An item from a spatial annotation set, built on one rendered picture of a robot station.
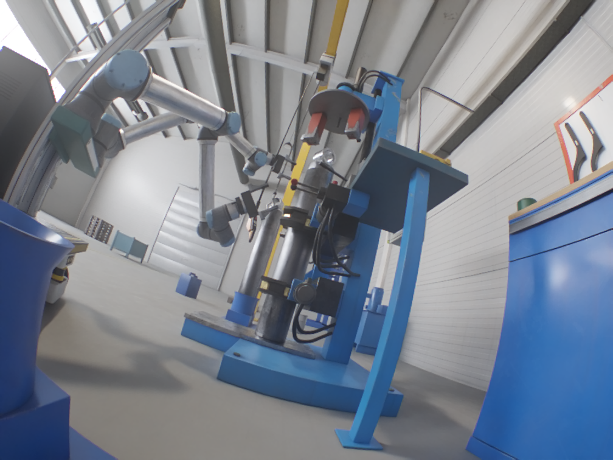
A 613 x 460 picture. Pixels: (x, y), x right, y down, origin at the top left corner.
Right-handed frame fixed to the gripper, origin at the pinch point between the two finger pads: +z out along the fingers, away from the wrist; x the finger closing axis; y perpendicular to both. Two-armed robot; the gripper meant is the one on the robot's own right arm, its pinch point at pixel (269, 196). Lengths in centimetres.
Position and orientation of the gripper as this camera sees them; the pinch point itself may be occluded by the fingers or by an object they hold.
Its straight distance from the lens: 133.1
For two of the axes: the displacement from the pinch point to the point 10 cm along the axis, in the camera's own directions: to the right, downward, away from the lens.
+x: 4.0, 8.9, -2.1
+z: 9.1, -3.6, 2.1
